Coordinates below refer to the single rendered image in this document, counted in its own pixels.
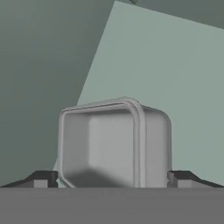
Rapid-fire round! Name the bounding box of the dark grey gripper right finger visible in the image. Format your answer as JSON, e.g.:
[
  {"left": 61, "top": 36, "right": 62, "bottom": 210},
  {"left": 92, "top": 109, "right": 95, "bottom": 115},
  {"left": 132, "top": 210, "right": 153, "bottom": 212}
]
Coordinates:
[{"left": 166, "top": 170, "right": 224, "bottom": 189}]

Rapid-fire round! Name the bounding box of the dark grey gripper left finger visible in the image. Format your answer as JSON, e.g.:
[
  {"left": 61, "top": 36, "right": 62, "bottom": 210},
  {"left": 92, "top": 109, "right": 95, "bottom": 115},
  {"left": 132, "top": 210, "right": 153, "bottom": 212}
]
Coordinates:
[{"left": 0, "top": 170, "right": 60, "bottom": 189}]

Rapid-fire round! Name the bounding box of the grey tupperware container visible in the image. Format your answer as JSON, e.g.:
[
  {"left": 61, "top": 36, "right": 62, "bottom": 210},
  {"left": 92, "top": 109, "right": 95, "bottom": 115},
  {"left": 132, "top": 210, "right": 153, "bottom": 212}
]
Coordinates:
[{"left": 56, "top": 96, "right": 172, "bottom": 189}]

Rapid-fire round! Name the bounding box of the pale green cabinet door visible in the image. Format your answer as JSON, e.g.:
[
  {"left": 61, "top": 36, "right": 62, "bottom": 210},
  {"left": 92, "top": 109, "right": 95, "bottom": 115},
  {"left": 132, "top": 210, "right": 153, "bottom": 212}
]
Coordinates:
[{"left": 52, "top": 0, "right": 224, "bottom": 187}]

